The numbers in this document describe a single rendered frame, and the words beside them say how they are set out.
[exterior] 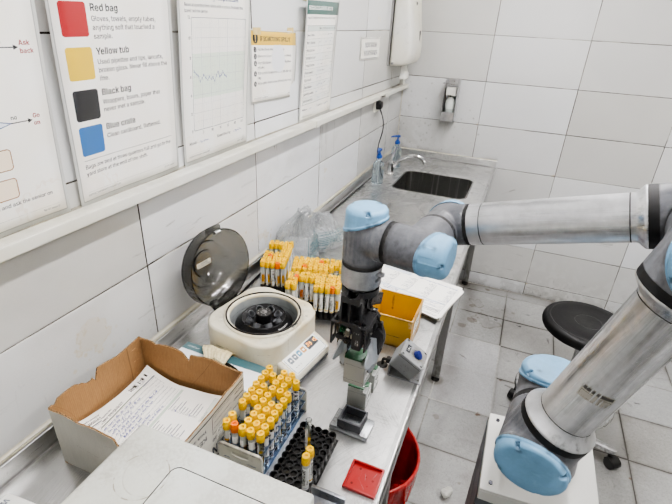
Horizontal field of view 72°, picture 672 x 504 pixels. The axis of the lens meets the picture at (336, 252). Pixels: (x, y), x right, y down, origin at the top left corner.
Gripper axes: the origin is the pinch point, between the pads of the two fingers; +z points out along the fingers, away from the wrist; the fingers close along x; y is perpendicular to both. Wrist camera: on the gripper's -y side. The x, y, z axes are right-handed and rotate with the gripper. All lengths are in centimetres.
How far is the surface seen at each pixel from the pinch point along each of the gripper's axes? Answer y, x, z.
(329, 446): 9.1, -1.6, 16.5
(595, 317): -118, 62, 42
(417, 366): -20.2, 9.0, 13.4
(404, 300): -44.5, -1.8, 11.0
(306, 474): 20.1, -1.4, 12.1
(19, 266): 28, -56, -21
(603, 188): -243, 67, 22
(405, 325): -31.9, 2.2, 10.7
